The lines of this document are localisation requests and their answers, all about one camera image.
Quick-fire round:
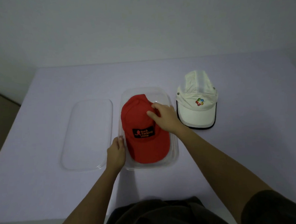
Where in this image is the person's left hand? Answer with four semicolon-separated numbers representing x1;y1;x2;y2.
104;136;128;174

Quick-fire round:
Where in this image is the person's right hand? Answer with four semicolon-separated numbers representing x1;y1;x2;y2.
146;101;184;138

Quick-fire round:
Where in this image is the red cap with black patch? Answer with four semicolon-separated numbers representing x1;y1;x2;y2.
119;92;172;166

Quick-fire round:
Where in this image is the white cap with colourful logo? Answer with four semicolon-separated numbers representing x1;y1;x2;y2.
174;68;221;132

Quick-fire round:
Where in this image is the clear plastic container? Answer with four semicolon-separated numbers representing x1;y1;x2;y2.
115;86;181;172

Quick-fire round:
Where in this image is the clear plastic lid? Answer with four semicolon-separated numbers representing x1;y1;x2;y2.
57;98;117;173

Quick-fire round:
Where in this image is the person's right forearm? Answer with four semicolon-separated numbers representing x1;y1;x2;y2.
175;121;276;224

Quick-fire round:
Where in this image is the person's left forearm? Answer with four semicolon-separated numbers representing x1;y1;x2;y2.
48;166;123;224

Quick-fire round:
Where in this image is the person's black shirt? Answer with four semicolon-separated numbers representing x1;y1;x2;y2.
100;188;296;224

